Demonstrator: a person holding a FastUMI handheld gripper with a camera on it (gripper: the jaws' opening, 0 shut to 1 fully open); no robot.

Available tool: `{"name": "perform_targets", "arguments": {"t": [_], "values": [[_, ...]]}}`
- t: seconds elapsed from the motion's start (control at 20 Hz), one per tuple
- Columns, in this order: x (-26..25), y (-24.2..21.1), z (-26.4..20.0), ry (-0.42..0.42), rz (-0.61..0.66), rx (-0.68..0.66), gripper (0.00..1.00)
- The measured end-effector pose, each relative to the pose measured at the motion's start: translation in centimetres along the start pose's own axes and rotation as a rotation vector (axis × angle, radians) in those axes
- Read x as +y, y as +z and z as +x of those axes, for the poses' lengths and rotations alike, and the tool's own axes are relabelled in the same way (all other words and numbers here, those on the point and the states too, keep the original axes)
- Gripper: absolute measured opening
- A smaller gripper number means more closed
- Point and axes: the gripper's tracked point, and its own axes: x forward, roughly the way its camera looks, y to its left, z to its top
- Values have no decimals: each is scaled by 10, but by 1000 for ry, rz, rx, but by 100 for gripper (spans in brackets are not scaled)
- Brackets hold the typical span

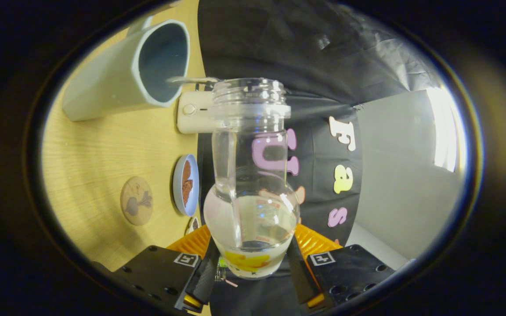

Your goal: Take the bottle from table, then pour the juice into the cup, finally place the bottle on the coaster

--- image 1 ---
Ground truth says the round cork coaster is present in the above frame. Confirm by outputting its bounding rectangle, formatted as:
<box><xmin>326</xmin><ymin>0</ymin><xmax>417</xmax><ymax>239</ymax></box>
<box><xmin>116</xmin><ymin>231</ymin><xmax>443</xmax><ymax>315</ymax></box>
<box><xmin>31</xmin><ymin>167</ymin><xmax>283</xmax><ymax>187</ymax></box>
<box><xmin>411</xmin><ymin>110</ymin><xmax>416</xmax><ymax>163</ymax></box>
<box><xmin>120</xmin><ymin>176</ymin><xmax>154</xmax><ymax>226</ymax></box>

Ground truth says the white power bank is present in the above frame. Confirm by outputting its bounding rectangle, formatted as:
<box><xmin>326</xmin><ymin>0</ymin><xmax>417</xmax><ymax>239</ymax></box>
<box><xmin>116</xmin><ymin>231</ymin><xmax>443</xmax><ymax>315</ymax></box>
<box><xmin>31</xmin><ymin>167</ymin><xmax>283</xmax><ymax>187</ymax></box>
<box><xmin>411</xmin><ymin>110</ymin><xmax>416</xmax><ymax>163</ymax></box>
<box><xmin>177</xmin><ymin>91</ymin><xmax>218</xmax><ymax>134</ymax></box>

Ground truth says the blue dish with brown powder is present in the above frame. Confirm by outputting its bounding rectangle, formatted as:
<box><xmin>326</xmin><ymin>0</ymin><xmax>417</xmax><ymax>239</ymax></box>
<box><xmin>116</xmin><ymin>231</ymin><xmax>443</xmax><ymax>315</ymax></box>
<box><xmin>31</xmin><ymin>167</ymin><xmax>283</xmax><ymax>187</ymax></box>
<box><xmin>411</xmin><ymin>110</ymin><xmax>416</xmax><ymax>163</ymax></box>
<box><xmin>173</xmin><ymin>154</ymin><xmax>200</xmax><ymax>217</ymax></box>

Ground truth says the wooden table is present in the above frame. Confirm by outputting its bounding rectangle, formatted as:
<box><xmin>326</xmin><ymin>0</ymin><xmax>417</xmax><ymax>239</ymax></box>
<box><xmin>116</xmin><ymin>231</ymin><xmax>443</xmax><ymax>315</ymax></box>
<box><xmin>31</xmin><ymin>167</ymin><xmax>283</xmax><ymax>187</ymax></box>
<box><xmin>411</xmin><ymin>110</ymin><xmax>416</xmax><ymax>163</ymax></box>
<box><xmin>41</xmin><ymin>0</ymin><xmax>213</xmax><ymax>273</ymax></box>

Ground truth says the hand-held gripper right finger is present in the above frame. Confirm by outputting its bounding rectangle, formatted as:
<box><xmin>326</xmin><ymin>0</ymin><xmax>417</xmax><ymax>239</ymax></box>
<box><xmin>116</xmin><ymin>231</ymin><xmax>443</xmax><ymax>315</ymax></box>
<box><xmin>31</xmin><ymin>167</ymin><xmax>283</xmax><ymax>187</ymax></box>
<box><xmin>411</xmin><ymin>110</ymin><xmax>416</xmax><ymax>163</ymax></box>
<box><xmin>286</xmin><ymin>223</ymin><xmax>398</xmax><ymax>313</ymax></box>

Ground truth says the pale blue cup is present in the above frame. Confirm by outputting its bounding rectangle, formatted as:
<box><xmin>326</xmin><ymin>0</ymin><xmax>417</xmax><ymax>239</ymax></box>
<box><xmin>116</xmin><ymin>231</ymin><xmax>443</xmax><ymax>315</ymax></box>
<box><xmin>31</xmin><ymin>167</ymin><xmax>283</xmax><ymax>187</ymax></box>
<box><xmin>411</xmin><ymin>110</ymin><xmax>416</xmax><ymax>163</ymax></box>
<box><xmin>62</xmin><ymin>17</ymin><xmax>191</xmax><ymax>122</ymax></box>

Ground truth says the small white dish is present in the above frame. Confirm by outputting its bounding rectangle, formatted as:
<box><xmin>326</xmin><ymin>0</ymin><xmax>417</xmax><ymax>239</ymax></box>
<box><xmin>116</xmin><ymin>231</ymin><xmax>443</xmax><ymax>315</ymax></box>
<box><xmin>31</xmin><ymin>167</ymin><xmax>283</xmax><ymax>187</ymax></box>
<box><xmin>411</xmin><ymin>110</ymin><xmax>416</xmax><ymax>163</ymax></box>
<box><xmin>185</xmin><ymin>216</ymin><xmax>202</xmax><ymax>236</ymax></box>

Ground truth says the clear juice bottle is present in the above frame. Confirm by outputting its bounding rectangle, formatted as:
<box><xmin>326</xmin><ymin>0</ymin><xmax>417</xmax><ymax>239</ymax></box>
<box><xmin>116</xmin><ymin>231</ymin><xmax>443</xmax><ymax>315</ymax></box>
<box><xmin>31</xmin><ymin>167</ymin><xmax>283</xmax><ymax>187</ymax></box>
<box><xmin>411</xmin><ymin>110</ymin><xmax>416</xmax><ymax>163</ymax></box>
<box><xmin>203</xmin><ymin>78</ymin><xmax>301</xmax><ymax>280</ymax></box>

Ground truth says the black backdrop cloth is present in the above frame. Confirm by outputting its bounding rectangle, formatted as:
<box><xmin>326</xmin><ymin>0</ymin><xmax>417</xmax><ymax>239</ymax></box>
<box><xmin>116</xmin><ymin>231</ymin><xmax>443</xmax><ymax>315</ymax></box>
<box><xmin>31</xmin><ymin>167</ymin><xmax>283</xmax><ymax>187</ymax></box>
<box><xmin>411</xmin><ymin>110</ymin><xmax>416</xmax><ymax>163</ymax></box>
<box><xmin>197</xmin><ymin>0</ymin><xmax>443</xmax><ymax>315</ymax></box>

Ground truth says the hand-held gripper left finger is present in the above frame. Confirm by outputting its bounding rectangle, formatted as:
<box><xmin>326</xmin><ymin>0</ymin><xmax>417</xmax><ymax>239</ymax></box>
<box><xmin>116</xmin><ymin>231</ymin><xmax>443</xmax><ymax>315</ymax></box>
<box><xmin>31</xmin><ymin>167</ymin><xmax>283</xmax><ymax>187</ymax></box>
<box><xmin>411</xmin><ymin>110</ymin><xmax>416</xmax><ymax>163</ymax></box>
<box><xmin>93</xmin><ymin>225</ymin><xmax>221</xmax><ymax>314</ymax></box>

